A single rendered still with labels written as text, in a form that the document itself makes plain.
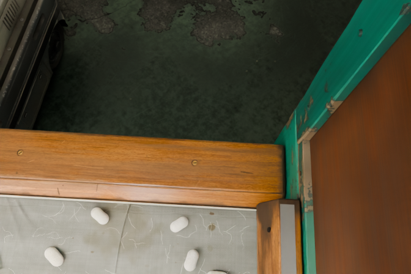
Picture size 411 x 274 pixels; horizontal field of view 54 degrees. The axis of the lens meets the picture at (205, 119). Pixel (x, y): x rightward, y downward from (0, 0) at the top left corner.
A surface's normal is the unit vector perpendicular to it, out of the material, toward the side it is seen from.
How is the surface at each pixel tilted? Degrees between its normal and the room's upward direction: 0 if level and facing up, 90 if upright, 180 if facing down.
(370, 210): 90
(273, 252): 67
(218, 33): 0
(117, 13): 0
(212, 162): 0
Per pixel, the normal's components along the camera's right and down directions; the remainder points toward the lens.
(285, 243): 0.04, -0.37
